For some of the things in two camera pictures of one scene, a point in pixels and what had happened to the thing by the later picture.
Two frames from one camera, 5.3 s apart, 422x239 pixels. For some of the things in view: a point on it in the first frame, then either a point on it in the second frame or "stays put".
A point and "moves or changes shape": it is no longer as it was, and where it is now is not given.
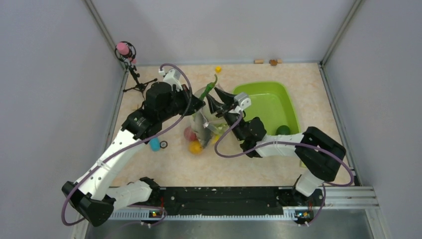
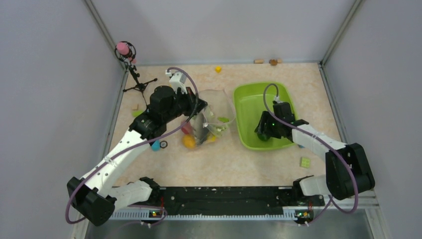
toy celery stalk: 220,126 moves or changes shape
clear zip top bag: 206,126 stays put
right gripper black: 216,106 to 266,118
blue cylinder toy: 155,144 stays put
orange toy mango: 195,147 to 188,141
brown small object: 273,62 stays put
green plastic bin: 271,102 stays put
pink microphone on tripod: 126,51 stays put
